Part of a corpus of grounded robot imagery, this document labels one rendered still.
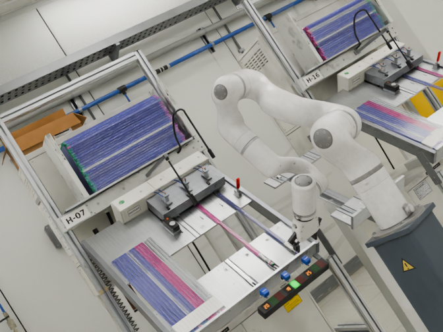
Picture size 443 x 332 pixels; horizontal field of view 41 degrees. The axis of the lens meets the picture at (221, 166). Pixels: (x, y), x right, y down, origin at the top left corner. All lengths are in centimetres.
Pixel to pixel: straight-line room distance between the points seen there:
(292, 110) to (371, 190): 36
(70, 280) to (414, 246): 265
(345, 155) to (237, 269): 70
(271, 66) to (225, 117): 133
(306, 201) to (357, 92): 134
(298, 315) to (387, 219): 88
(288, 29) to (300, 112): 139
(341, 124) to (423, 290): 58
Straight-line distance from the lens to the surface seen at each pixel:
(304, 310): 268
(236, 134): 208
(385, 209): 192
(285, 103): 196
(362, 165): 190
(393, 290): 265
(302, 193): 201
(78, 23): 460
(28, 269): 403
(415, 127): 298
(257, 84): 206
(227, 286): 227
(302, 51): 328
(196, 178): 264
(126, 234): 255
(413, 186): 312
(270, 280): 227
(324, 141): 184
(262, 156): 206
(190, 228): 250
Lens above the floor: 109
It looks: 2 degrees up
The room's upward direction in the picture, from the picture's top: 33 degrees counter-clockwise
